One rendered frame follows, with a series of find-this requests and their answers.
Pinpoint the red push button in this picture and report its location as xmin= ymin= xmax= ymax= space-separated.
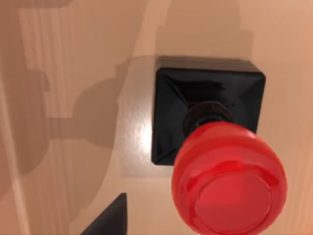
xmin=171 ymin=121 xmax=289 ymax=235

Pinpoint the black square button base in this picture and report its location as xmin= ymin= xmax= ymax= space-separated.
xmin=151 ymin=55 xmax=267 ymax=167

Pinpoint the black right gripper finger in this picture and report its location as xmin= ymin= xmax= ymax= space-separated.
xmin=80 ymin=192 xmax=128 ymax=235

